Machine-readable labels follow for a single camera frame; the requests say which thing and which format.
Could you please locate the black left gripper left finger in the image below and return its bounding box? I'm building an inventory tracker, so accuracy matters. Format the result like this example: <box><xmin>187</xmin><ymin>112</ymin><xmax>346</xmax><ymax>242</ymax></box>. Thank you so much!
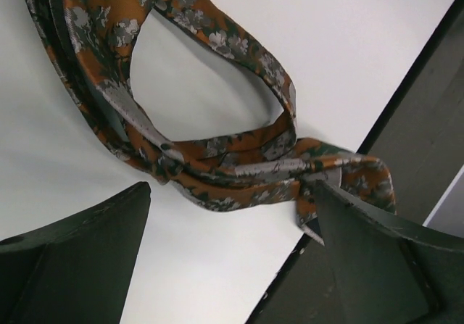
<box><xmin>1</xmin><ymin>182</ymin><xmax>151</xmax><ymax>323</ymax></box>

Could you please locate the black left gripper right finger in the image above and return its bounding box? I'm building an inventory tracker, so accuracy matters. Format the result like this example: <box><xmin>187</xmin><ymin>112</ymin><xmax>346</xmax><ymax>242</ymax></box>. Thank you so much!
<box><xmin>249</xmin><ymin>179</ymin><xmax>464</xmax><ymax>324</ymax></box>

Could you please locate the orange floral tie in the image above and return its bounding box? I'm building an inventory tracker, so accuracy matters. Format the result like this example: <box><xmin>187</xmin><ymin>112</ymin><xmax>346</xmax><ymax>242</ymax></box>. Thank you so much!
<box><xmin>25</xmin><ymin>0</ymin><xmax>396</xmax><ymax>241</ymax></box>

